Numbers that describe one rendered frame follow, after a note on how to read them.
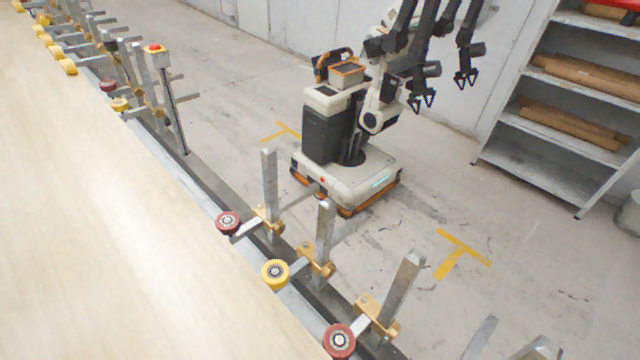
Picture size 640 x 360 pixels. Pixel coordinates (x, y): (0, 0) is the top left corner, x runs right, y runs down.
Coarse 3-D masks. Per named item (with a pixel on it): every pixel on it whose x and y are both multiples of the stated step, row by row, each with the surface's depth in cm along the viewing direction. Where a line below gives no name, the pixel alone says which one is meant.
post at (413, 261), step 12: (408, 252) 64; (420, 252) 63; (408, 264) 63; (420, 264) 62; (396, 276) 68; (408, 276) 65; (396, 288) 70; (408, 288) 68; (396, 300) 72; (384, 312) 78; (396, 312) 77; (384, 324) 81; (372, 336) 89
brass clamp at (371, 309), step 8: (360, 296) 88; (368, 296) 88; (360, 304) 86; (368, 304) 86; (376, 304) 86; (360, 312) 87; (368, 312) 84; (376, 312) 85; (376, 320) 83; (376, 328) 84; (384, 328) 81; (392, 328) 82; (400, 328) 82; (384, 336) 82; (392, 336) 81
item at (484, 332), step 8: (488, 320) 88; (496, 320) 88; (480, 328) 86; (488, 328) 86; (480, 336) 84; (488, 336) 85; (472, 344) 83; (480, 344) 83; (464, 352) 82; (472, 352) 81; (480, 352) 81
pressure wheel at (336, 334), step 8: (328, 328) 76; (336, 328) 76; (344, 328) 76; (328, 336) 74; (336, 336) 74; (344, 336) 75; (352, 336) 74; (328, 344) 73; (336, 344) 73; (344, 344) 73; (352, 344) 73; (328, 352) 72; (336, 352) 72; (344, 352) 72; (352, 352) 73
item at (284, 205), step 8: (312, 184) 127; (304, 192) 123; (312, 192) 125; (288, 200) 119; (296, 200) 120; (280, 208) 116; (288, 208) 119; (256, 216) 112; (248, 224) 109; (256, 224) 109; (240, 232) 106; (248, 232) 108; (232, 240) 104
